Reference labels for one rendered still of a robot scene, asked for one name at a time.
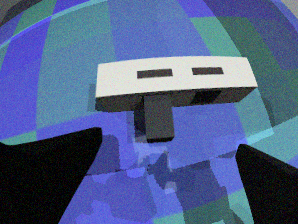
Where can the black two-prong plug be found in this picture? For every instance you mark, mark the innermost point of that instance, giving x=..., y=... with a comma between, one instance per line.
x=158, y=117

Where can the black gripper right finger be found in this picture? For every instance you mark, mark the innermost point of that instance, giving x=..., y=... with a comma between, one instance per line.
x=271, y=186

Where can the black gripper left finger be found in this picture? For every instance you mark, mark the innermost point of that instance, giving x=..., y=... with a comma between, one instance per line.
x=38, y=179

